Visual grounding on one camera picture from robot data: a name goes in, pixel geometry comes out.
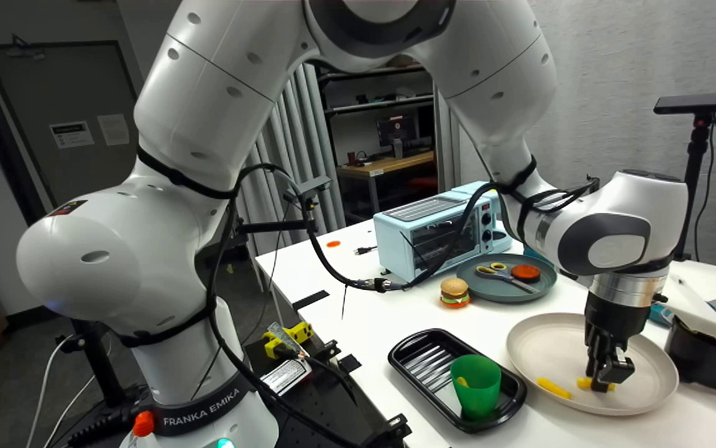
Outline beige round plate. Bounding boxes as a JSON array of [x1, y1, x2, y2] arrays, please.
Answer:
[[502, 308, 681, 419]]

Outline grey curtain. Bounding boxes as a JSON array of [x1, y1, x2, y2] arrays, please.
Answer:
[[430, 0, 716, 277]]

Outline toy hamburger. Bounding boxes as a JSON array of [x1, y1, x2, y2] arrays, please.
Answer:
[[437, 273, 475, 312]]

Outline white folded panels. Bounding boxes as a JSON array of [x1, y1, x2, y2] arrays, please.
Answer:
[[237, 59, 348, 251]]

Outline light blue toaster oven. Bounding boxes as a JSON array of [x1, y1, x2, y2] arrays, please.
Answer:
[[372, 181, 516, 290]]

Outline dark grey round plate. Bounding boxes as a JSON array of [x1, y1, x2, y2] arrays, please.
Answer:
[[455, 251, 559, 307]]

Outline olive green toy utensil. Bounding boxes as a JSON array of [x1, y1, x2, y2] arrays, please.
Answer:
[[475, 260, 541, 295]]

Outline dark metal shelf unit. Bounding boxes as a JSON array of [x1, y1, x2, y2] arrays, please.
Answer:
[[316, 59, 437, 169]]

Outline grey door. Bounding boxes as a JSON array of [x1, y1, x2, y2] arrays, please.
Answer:
[[0, 34, 142, 209]]

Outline green plastic cup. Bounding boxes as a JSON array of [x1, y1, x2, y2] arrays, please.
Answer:
[[450, 352, 506, 420]]

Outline yellow clamp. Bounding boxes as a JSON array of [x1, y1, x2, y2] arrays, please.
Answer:
[[258, 321, 316, 361]]

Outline black rectangular tray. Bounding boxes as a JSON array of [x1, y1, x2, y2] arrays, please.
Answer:
[[387, 327, 529, 434]]

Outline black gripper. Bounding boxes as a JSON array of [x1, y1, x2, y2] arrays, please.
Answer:
[[583, 295, 651, 397]]

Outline red toy tomato slice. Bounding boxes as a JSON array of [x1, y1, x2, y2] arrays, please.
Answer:
[[511, 262, 543, 283]]

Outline teal pot lid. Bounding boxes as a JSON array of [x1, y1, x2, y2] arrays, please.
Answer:
[[646, 298, 676, 329]]

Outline wooden workbench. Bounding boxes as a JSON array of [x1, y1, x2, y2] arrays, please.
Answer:
[[336, 146, 440, 214]]

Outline black camera tripod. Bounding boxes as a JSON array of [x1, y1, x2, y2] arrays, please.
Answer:
[[654, 87, 716, 265]]

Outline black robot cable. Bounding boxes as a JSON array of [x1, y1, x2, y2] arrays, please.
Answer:
[[230, 160, 602, 295]]

